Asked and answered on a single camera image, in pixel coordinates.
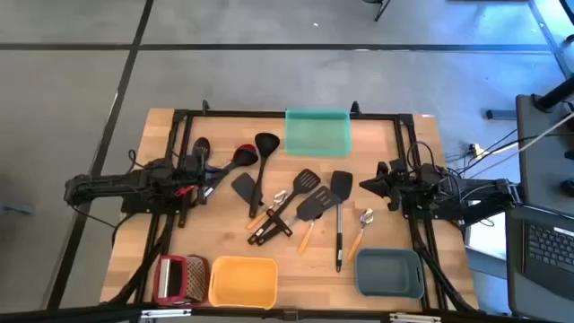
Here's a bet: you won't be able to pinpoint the thick black cable bundle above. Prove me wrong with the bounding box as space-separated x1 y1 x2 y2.
109 214 175 307
413 222 477 314

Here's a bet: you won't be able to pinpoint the red-framed steel box grater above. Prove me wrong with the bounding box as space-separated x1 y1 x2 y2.
152 254 211 307

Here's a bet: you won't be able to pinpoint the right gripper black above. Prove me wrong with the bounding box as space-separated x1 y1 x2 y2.
358 159 407 212

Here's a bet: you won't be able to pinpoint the solid turner steel shaft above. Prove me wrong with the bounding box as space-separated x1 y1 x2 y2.
330 170 354 274

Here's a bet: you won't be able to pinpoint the small black solid spatula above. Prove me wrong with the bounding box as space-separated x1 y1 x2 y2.
230 171 295 238

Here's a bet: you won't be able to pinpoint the white cable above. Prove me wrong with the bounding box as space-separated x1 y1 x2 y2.
474 110 574 159

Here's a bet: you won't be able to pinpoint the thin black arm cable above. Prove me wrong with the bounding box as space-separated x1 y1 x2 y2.
405 140 452 180
69 150 138 252

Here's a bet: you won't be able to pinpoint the slotted turner steel neck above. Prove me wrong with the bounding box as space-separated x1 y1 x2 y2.
255 185 342 247

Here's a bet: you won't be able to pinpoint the dark laptop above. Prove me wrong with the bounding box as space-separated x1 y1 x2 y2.
522 219 574 291

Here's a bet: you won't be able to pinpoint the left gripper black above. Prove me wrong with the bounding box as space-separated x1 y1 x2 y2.
178 154 225 205

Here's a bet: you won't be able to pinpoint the grey-blue plastic bin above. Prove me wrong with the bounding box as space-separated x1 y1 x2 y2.
354 248 426 301

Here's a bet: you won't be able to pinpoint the red silicone spoon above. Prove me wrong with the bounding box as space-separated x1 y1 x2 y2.
204 143 260 201

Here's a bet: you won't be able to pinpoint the silver metal bracket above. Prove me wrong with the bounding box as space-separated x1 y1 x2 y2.
388 312 443 323
140 308 181 320

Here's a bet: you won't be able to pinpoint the yellow plastic bin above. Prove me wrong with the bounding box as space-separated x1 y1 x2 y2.
208 255 279 310

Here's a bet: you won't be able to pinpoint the black chair leg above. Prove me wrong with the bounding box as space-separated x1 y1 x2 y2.
361 0 392 22

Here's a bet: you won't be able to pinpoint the all-black nylon slotted turner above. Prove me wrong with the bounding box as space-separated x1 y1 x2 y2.
247 168 322 246

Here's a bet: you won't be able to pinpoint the translucent teal plastic bin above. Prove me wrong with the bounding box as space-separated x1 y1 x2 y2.
284 107 352 158

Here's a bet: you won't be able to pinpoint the black floor cables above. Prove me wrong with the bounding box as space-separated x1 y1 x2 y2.
443 128 519 177

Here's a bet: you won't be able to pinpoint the grey floor bar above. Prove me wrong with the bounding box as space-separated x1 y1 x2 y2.
485 109 517 121

